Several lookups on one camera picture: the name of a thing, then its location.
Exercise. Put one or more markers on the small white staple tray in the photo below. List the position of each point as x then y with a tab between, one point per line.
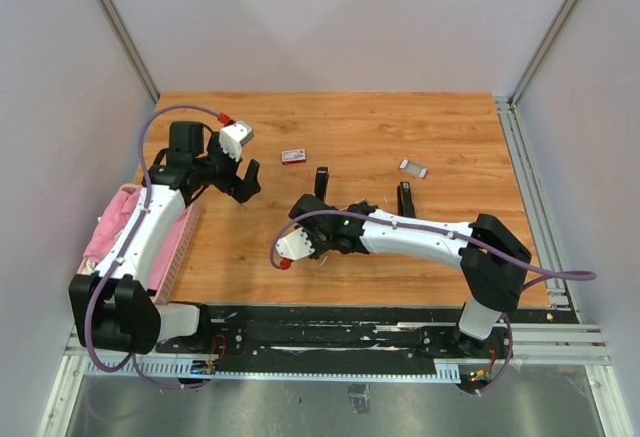
412	168

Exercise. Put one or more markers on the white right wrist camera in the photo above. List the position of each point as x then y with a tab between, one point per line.
295	246

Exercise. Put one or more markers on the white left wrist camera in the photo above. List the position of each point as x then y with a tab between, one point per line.
233	137

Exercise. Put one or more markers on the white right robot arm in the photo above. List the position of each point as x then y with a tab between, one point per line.
495	283

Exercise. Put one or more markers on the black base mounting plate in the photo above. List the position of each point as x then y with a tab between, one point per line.
329	340

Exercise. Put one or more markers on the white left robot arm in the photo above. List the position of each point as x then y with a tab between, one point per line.
112	307

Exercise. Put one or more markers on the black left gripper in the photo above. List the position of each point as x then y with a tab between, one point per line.
241	189

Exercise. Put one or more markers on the black stapler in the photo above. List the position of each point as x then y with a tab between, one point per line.
321	183
405	203

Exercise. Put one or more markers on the pink plastic basket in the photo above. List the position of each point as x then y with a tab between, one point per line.
162	295

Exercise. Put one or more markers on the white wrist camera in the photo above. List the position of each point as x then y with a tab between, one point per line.
295	246
233	137

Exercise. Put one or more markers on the pink cloth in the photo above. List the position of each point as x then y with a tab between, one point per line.
113	220

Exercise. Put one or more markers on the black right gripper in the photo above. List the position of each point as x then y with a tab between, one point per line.
319	249

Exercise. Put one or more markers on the red white staple box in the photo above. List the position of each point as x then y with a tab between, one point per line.
294	156

